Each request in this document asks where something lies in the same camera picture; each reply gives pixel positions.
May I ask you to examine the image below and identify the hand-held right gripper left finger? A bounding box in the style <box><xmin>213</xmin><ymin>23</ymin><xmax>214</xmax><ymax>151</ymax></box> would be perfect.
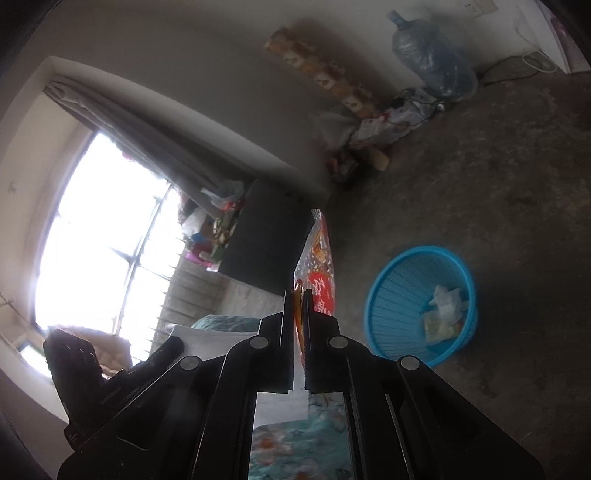
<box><xmin>58</xmin><ymin>290</ymin><xmax>296</xmax><ymax>480</ymax></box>

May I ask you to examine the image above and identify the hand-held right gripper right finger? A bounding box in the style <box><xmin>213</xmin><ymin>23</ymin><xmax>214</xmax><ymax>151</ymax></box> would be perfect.
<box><xmin>302</xmin><ymin>288</ymin><xmax>546</xmax><ymax>480</ymax></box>

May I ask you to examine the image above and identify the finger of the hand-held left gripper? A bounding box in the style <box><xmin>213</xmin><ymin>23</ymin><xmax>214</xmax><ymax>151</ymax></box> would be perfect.
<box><xmin>133</xmin><ymin>336</ymin><xmax>186</xmax><ymax>385</ymax></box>

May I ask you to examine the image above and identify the blue plastic basket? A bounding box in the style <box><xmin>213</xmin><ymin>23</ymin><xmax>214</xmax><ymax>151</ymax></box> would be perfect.
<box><xmin>364</xmin><ymin>246</ymin><xmax>478</xmax><ymax>367</ymax></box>

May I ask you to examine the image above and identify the red and white packet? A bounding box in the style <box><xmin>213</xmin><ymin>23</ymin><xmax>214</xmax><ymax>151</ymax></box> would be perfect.
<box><xmin>293</xmin><ymin>209</ymin><xmax>338</xmax><ymax>402</ymax></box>

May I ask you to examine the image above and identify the orange snack packet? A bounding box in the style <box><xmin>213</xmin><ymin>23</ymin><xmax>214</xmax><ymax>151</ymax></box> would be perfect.
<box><xmin>422</xmin><ymin>309</ymin><xmax>465</xmax><ymax>345</ymax></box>

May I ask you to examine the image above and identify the white tissue paper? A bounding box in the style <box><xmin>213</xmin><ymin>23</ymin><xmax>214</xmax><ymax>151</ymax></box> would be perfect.
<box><xmin>427</xmin><ymin>285</ymin><xmax>468</xmax><ymax>320</ymax></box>

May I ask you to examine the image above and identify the beige padded jacket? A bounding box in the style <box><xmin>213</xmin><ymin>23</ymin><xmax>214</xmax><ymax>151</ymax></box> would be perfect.
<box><xmin>46</xmin><ymin>323</ymin><xmax>132</xmax><ymax>371</ymax></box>

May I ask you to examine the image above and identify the grey metal window railing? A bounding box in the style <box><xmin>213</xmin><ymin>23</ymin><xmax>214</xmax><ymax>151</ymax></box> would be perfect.
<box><xmin>152</xmin><ymin>263</ymin><xmax>227</xmax><ymax>337</ymax></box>

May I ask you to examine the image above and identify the floral light blue quilt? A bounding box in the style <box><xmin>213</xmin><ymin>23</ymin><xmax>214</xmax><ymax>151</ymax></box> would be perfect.
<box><xmin>191</xmin><ymin>314</ymin><xmax>356</xmax><ymax>480</ymax></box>

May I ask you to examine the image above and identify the dark cabinet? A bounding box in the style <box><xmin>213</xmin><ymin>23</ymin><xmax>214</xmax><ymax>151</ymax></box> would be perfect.
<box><xmin>217</xmin><ymin>178</ymin><xmax>319</xmax><ymax>296</ymax></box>

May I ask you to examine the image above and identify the colourful packets pile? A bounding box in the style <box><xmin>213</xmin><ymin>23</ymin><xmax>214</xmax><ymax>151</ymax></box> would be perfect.
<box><xmin>211</xmin><ymin>208</ymin><xmax>242</xmax><ymax>260</ymax></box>

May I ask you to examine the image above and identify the white floor plastic bag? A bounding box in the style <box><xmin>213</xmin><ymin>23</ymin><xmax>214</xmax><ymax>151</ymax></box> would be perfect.
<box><xmin>316</xmin><ymin>111</ymin><xmax>359</xmax><ymax>149</ymax></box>

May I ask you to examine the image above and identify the grey curtain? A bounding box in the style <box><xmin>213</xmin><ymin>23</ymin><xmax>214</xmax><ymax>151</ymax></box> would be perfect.
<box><xmin>44</xmin><ymin>76</ymin><xmax>222</xmax><ymax>204</ymax></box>

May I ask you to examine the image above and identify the tall patterned box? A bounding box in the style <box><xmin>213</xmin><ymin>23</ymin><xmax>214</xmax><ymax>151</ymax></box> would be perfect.
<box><xmin>264</xmin><ymin>27</ymin><xmax>384</xmax><ymax>118</ymax></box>

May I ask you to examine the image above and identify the large blue water jug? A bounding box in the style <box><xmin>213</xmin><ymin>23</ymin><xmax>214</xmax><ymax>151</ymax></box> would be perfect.
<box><xmin>387</xmin><ymin>10</ymin><xmax>478</xmax><ymax>101</ymax></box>

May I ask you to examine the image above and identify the white appliance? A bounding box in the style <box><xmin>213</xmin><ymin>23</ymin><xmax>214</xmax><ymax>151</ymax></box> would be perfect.
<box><xmin>534</xmin><ymin>0</ymin><xmax>591</xmax><ymax>75</ymax></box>

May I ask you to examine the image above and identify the white cable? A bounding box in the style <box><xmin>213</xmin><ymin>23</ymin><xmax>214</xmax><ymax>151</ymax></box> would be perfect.
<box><xmin>516</xmin><ymin>48</ymin><xmax>560</xmax><ymax>75</ymax></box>

